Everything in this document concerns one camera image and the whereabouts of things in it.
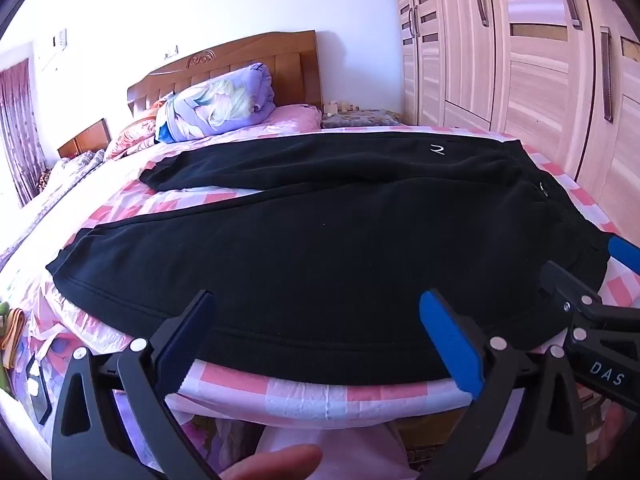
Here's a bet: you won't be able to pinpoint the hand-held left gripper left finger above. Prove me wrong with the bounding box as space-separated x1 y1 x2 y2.
50 289 223 480

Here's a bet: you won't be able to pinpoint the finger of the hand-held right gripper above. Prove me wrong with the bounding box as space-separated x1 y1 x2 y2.
607 234 640 277
540 260 640 330

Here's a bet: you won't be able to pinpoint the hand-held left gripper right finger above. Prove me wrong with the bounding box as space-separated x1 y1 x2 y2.
419 289 587 480

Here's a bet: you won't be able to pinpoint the black pants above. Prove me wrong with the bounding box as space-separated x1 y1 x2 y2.
46 127 613 386

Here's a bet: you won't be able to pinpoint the person's left hand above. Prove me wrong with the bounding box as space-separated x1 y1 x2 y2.
221 444 324 480

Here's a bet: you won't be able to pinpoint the pink checkered bedsheet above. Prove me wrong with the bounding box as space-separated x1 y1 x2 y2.
0 124 640 433

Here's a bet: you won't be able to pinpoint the white cloth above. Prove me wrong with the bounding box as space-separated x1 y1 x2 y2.
257 424 403 480

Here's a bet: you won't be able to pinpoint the light wooden wardrobe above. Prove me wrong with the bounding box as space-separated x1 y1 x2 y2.
392 0 640 221

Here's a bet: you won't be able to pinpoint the grey floral quilt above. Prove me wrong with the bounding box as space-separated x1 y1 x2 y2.
0 150 109 271

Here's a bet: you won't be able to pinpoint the pink floral pillow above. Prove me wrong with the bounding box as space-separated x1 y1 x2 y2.
102 100 171 161

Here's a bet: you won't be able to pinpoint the small wooden headboard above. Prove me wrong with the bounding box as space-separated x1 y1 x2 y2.
57 117 111 159

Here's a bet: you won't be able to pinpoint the nightstand with floral cover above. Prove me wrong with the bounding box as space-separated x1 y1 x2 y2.
320 107 404 130

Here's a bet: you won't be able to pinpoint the folded purple printed blanket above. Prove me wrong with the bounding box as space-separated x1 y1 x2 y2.
155 62 277 144

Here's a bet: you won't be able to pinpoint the purple curtain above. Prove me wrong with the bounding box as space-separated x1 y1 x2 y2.
0 57 51 209

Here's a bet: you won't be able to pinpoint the orange strap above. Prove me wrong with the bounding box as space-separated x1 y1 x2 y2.
0 309 31 368

